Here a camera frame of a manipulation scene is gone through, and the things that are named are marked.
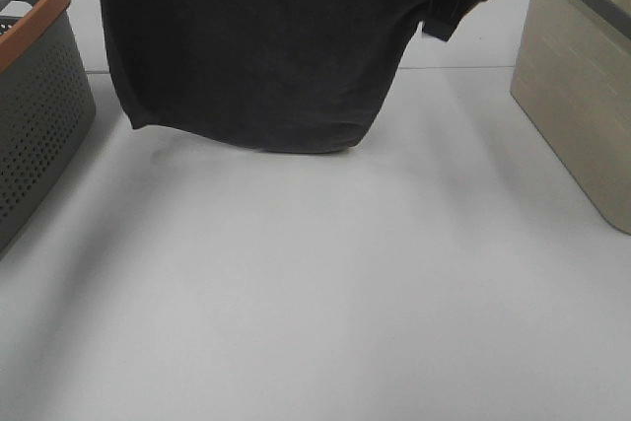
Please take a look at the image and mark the dark grey towel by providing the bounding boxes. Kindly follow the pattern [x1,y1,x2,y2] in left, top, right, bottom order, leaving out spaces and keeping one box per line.
[101,0,429,154]

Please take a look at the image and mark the beige bin with grey rim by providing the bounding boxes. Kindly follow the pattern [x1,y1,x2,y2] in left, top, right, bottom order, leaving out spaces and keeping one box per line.
[511,0,630,233]

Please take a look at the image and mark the grey perforated basket orange rim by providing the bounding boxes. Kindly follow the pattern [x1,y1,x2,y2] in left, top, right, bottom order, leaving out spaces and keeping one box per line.
[1,0,96,248]

